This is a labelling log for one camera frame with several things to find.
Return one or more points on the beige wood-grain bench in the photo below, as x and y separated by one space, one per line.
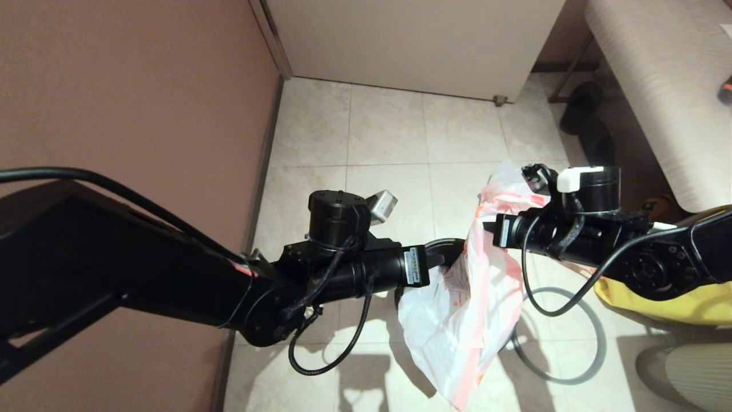
657 86

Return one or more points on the small metal cabinet foot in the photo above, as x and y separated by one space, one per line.
499 102

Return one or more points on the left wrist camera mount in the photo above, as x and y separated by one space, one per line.
334 220

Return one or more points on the yellow fabric bag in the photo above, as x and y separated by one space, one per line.
686 312

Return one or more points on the red black object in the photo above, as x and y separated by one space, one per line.
726 94

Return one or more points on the white liner bag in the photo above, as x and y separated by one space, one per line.
457 320

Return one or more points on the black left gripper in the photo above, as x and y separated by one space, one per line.
416 266

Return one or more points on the orange brown shoe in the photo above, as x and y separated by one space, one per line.
657 205

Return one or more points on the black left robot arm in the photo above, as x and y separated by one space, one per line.
114 263

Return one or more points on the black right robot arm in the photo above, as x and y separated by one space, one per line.
657 269

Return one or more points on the metal bench leg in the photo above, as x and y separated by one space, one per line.
566 71

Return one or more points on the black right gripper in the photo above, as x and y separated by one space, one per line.
509 232

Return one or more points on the white cabinet panel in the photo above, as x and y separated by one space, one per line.
412 46

